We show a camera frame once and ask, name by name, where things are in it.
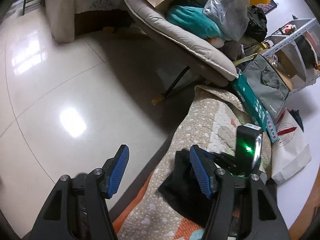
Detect black pants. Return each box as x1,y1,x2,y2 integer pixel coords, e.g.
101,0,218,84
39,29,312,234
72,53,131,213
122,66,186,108
158,149,213,228

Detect light blue paint box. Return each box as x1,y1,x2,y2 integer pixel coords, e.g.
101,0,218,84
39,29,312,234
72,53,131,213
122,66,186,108
265,111,279,143

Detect white paper shopping bag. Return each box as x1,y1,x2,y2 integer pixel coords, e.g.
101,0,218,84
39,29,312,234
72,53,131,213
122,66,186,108
271,108,311,185

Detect patterned quilt bedspread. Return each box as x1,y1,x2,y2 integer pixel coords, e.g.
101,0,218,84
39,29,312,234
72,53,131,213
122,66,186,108
112,84,273,240

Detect green long box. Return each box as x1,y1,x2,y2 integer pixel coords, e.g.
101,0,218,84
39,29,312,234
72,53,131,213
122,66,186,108
231,69,267,132

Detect grey laptop bag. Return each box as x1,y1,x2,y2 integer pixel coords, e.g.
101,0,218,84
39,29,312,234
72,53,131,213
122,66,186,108
238,54,290,120

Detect beige cushioned lounge chair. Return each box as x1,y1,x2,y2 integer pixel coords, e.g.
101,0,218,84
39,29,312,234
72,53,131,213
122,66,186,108
118,0,239,87

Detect white metal shelf rack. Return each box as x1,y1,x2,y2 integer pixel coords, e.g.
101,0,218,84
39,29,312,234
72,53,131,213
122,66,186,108
262,18,319,93

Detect teal plush blanket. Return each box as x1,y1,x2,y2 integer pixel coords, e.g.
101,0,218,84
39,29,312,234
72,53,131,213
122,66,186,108
166,5,224,39

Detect clear plastic bag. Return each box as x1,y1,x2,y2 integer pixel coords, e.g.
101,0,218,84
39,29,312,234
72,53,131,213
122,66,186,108
203,0,249,41

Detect white cloth covered table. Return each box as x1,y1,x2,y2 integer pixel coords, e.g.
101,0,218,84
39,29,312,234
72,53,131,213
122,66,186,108
45,0,133,43

